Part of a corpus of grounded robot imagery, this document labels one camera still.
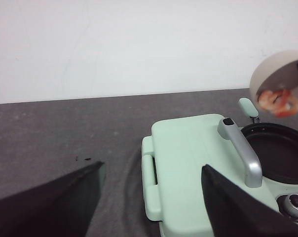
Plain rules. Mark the silver left control knob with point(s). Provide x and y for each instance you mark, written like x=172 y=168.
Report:
x=288 y=206

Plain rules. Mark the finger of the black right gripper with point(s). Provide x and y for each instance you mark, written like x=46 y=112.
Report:
x=235 y=213

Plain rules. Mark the orange shrimp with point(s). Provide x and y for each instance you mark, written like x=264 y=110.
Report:
x=281 y=103

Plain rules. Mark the beige ceramic bowl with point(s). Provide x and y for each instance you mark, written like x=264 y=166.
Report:
x=278 y=71

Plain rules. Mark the mint green breakfast maker base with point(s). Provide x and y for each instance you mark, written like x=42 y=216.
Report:
x=278 y=189

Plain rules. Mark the black frying pan green handle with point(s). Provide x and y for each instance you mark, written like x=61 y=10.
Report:
x=276 y=145

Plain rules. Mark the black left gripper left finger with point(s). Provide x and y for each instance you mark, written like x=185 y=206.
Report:
x=63 y=207

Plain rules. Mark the mint green sandwich maker lid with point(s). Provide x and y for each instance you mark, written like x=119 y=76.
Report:
x=177 y=149

